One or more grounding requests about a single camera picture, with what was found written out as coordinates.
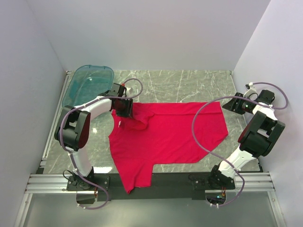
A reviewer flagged red t shirt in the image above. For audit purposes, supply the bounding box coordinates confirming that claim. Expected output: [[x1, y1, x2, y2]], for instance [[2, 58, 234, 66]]
[[109, 102, 228, 193]]

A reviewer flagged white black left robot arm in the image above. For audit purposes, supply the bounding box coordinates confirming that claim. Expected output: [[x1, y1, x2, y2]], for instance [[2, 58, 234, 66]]
[[54, 83, 133, 190]]

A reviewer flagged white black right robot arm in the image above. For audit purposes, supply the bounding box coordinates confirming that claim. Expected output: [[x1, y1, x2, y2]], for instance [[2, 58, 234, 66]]
[[208, 90, 285, 189]]

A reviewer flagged teal translucent plastic bin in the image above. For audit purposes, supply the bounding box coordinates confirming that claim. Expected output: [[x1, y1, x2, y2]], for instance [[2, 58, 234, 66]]
[[62, 65, 114, 107]]

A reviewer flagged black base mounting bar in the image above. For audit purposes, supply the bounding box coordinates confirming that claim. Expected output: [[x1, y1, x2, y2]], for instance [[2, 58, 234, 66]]
[[66, 171, 235, 204]]

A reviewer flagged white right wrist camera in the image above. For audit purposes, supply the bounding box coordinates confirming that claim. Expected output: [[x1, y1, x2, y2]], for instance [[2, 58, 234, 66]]
[[243, 82, 257, 98]]

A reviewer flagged aluminium left side rail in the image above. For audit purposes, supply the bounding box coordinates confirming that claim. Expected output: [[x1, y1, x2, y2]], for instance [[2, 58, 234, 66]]
[[39, 70, 72, 168]]

